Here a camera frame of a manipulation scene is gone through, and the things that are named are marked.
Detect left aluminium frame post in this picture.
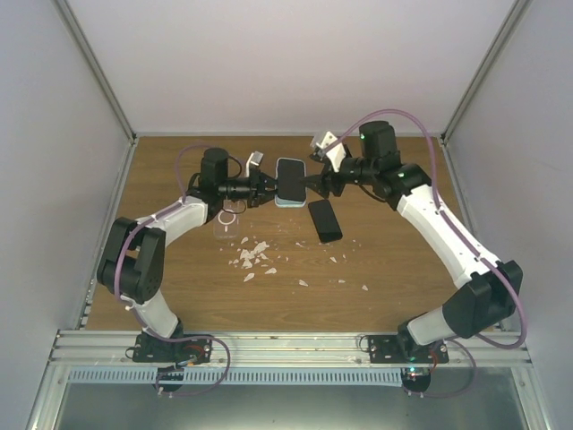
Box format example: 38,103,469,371
52,0,137,146

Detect aluminium frame post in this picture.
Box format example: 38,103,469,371
52,0,137,146
440,0,531,145

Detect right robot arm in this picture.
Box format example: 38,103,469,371
303,121,526,363

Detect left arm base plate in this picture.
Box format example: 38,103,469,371
125,332,212,364

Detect white debris pile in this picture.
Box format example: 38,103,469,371
228,236,348,288

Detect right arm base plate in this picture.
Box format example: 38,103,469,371
360,334,449,365

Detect black phone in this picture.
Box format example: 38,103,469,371
308,200,343,244

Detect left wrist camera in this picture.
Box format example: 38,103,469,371
244,151,263,177

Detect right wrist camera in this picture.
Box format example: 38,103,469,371
310,132,347,173

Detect right aluminium frame post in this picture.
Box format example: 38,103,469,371
440,0,531,145

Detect slotted cable duct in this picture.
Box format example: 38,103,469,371
68,366,402,387

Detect light blue cased phone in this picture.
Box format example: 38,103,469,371
274,158,306,209

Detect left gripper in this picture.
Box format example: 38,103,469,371
219,168,287,209

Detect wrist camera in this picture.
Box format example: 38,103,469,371
244,151,263,177
310,132,347,173

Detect aluminium front rail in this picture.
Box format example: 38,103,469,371
48,331,533,368

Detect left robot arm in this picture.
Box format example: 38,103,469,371
97,145,277,362

